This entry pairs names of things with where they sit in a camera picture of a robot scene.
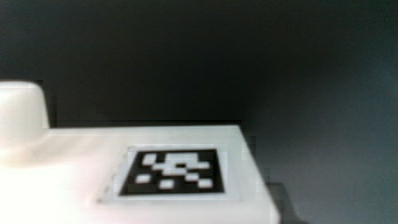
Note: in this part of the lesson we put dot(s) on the white front drawer with tag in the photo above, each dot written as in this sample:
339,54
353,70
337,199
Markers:
133,175

